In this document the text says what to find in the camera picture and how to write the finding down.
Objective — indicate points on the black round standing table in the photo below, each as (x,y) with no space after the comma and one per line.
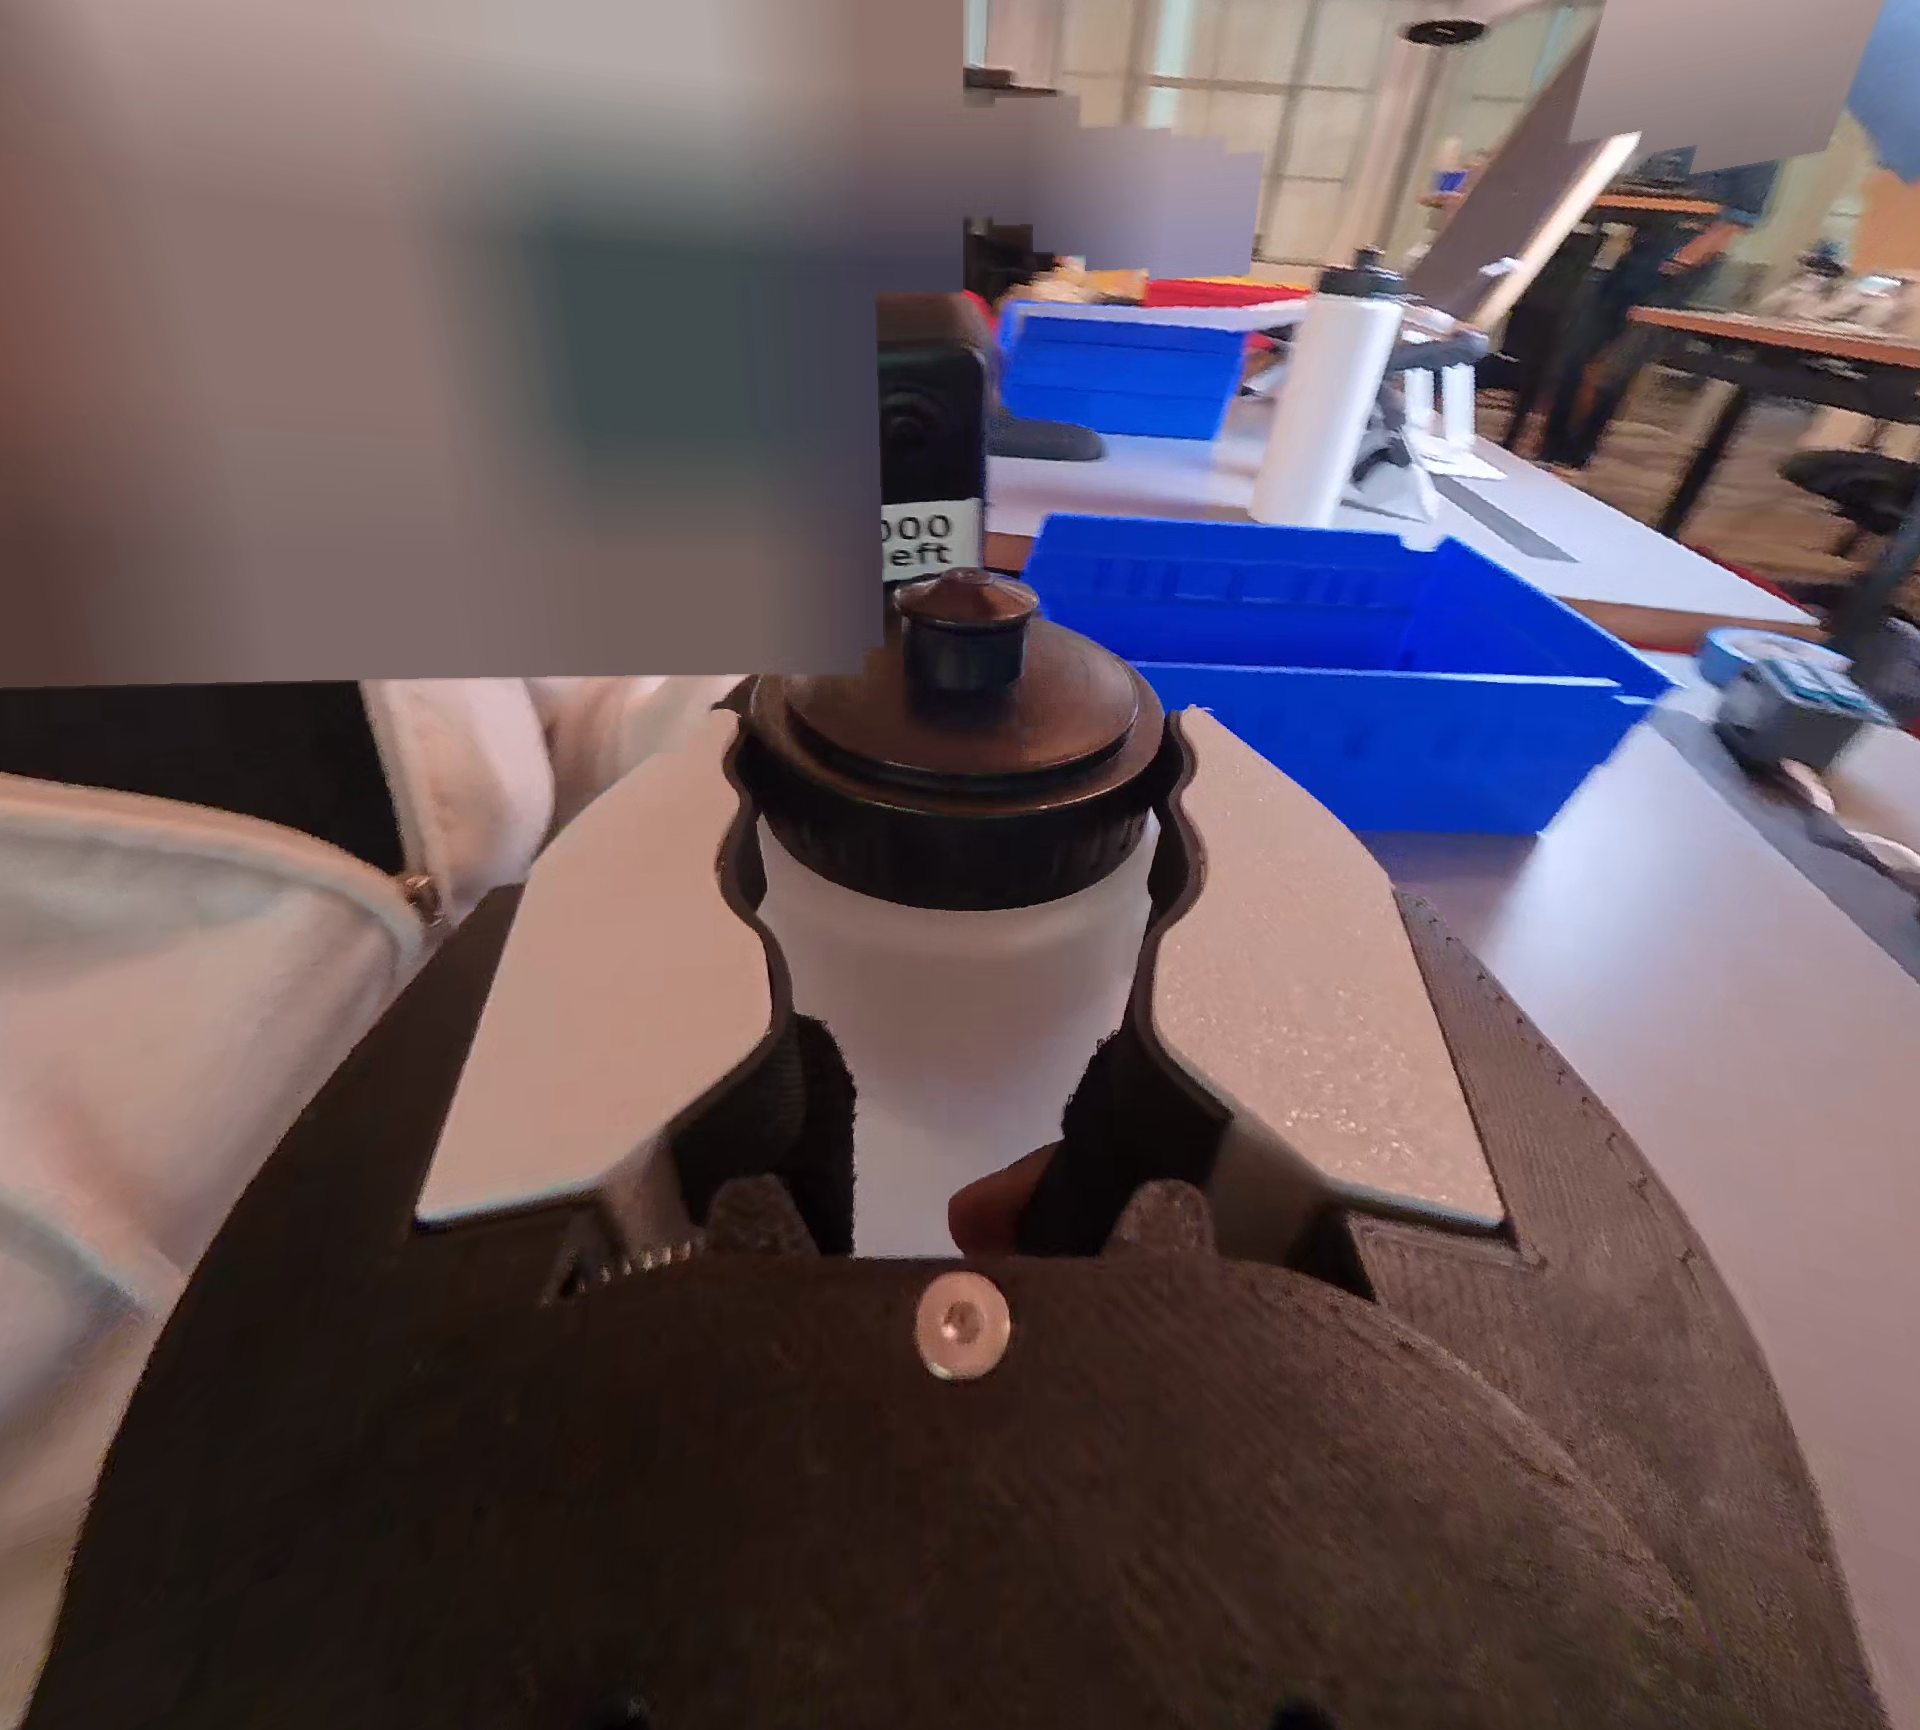
(1442,32)

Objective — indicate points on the wooden office table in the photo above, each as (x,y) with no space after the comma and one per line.
(1770,334)

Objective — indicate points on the stacked small blue bins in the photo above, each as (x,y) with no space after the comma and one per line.
(1118,373)

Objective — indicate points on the red plastic bin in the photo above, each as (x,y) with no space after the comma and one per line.
(1223,293)

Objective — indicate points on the grey slanted panel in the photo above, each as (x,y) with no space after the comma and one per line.
(1501,215)

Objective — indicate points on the white bottle with black cap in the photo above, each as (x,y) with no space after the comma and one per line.
(1329,410)

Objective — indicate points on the person's black top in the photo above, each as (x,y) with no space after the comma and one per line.
(181,754)

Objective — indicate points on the black bottle lid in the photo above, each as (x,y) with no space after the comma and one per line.
(961,754)

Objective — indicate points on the small blue grey device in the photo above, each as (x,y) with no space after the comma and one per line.
(1793,711)

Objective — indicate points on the white plastic bottle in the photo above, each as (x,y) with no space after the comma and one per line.
(961,1025)

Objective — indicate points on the blue tape roll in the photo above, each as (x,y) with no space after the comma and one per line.
(1740,651)

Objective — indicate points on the metal zipper pull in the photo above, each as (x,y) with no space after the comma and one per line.
(422,898)

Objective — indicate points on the person's left forearm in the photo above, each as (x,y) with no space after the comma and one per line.
(631,740)

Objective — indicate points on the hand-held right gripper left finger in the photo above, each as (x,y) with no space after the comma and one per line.
(601,981)

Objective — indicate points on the white plastic stand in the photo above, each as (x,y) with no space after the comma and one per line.
(1424,470)

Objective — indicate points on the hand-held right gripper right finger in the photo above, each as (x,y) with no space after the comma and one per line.
(1305,1010)

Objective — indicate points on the person's white hoodie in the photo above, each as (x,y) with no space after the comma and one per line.
(181,1084)

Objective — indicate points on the blue plastic bin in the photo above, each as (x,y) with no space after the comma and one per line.
(1350,740)

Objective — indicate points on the studio light panel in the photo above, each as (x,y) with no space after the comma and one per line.
(1898,5)

